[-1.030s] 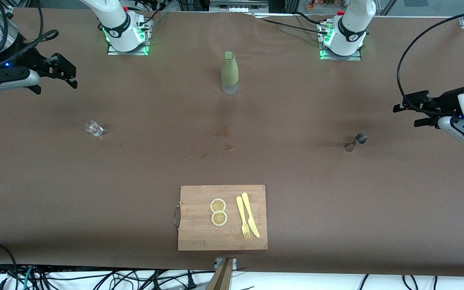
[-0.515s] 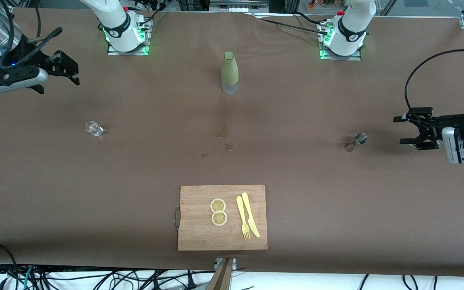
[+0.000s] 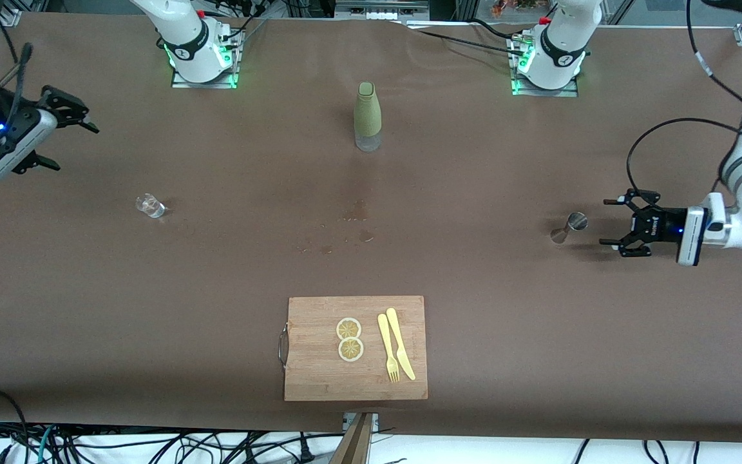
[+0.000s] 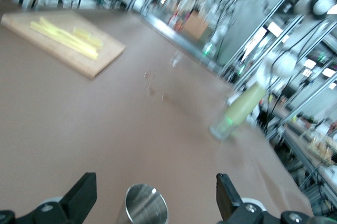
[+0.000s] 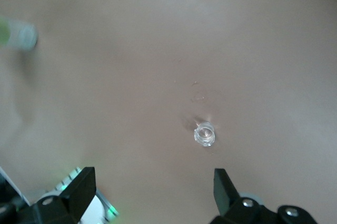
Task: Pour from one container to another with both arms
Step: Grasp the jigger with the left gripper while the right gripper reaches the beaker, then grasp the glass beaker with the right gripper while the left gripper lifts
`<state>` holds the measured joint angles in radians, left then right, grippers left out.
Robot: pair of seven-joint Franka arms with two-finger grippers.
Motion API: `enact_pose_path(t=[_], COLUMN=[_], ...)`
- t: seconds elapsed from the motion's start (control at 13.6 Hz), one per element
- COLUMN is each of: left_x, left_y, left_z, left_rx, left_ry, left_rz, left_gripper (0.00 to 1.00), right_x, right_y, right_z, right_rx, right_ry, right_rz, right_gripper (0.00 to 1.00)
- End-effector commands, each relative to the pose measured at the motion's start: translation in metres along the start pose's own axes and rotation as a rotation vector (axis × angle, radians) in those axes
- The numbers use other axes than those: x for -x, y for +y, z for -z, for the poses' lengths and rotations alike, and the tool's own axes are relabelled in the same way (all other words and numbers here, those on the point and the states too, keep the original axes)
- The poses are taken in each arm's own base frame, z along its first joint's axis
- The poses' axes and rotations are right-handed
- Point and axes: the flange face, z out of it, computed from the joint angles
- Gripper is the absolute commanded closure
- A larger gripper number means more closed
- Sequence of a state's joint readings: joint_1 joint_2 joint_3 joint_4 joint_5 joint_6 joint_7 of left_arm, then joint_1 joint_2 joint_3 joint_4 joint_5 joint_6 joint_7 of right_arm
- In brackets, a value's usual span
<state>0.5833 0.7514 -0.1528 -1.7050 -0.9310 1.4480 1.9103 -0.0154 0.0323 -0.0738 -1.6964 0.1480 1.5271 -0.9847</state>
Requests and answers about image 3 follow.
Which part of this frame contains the steel jigger measuring cup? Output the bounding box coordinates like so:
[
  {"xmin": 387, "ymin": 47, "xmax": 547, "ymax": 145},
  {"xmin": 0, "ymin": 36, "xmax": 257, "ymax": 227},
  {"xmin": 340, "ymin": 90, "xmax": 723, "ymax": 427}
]
[{"xmin": 550, "ymin": 212, "xmax": 589, "ymax": 244}]

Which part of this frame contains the small clear glass shaker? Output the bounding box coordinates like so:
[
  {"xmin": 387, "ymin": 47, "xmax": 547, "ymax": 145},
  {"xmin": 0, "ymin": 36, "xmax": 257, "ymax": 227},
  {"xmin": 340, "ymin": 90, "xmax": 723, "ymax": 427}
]
[{"xmin": 135, "ymin": 193, "xmax": 166, "ymax": 219}]

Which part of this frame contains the brown table cover sheet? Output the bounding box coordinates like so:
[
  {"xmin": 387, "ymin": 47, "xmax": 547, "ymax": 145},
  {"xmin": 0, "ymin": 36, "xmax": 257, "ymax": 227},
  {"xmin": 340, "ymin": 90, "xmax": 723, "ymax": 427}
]
[{"xmin": 0, "ymin": 12, "xmax": 742, "ymax": 445}]

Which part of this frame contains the orange patterned object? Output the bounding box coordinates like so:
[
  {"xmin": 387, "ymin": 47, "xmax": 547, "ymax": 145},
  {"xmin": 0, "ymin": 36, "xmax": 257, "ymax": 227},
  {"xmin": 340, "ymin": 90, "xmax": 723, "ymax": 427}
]
[{"xmin": 491, "ymin": 0, "xmax": 555, "ymax": 18}]

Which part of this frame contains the yellow plastic knife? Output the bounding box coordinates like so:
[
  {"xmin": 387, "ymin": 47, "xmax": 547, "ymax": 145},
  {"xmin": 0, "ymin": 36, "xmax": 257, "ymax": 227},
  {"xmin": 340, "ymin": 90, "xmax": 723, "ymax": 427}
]
[{"xmin": 386, "ymin": 307, "xmax": 417, "ymax": 381}]

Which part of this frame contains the yellow plastic fork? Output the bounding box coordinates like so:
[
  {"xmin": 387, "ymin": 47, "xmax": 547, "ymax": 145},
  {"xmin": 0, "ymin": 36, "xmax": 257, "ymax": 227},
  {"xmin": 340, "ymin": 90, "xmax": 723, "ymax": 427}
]
[{"xmin": 377, "ymin": 313, "xmax": 401, "ymax": 383}]

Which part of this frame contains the green sleeved glass bottle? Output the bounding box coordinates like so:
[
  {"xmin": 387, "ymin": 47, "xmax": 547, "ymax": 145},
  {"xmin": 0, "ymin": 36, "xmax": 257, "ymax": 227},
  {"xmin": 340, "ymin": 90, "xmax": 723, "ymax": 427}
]
[{"xmin": 354, "ymin": 82, "xmax": 383, "ymax": 153}]

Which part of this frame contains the grey device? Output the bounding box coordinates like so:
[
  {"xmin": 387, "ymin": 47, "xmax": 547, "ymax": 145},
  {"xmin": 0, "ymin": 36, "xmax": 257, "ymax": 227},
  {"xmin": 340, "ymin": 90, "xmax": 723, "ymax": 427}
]
[{"xmin": 334, "ymin": 0, "xmax": 431, "ymax": 21}]

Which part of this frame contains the wooden cutting board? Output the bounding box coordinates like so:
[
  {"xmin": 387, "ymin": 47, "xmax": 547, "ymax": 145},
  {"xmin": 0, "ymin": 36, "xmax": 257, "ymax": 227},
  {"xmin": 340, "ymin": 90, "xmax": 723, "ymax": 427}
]
[{"xmin": 279, "ymin": 296, "xmax": 429, "ymax": 402}]

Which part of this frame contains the wooden beam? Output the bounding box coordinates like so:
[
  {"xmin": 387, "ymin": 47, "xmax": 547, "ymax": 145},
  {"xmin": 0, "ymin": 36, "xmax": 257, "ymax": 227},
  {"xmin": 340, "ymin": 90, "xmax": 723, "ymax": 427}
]
[{"xmin": 329, "ymin": 412, "xmax": 375, "ymax": 464}]

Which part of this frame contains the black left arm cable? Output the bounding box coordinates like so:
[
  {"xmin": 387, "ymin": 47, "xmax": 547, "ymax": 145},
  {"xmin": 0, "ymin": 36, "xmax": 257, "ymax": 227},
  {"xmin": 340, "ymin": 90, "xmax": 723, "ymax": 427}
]
[{"xmin": 626, "ymin": 0, "xmax": 742, "ymax": 194}]

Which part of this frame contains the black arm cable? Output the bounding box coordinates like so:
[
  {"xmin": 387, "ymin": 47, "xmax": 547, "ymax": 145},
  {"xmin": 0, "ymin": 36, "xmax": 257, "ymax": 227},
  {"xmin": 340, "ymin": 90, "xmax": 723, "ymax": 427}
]
[
  {"xmin": 626, "ymin": 0, "xmax": 742, "ymax": 194},
  {"xmin": 0, "ymin": 42, "xmax": 35, "ymax": 130}
]

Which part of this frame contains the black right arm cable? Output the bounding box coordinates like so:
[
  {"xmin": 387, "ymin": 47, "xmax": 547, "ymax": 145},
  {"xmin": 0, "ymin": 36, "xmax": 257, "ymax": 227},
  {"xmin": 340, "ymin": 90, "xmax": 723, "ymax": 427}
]
[{"xmin": 0, "ymin": 42, "xmax": 35, "ymax": 130}]

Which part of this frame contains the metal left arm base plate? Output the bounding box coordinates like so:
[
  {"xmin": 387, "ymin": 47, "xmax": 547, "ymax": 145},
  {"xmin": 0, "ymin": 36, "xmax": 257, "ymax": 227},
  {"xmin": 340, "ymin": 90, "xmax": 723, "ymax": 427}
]
[{"xmin": 509, "ymin": 35, "xmax": 581, "ymax": 97}]

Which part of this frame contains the teal cable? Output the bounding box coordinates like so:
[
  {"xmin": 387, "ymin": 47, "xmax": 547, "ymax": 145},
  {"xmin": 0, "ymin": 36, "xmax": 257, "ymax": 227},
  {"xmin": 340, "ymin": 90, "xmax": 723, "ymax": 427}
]
[{"xmin": 35, "ymin": 424, "xmax": 56, "ymax": 464}]

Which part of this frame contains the metal bracket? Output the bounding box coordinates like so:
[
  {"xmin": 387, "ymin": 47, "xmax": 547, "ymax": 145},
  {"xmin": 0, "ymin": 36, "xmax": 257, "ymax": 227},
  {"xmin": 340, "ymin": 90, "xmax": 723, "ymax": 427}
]
[{"xmin": 343, "ymin": 412, "xmax": 380, "ymax": 434}]

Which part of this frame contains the black plug cable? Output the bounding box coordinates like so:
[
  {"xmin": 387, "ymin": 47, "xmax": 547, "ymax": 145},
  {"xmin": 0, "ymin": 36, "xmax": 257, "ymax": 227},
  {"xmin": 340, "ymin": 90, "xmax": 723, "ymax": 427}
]
[{"xmin": 294, "ymin": 432, "xmax": 318, "ymax": 463}]

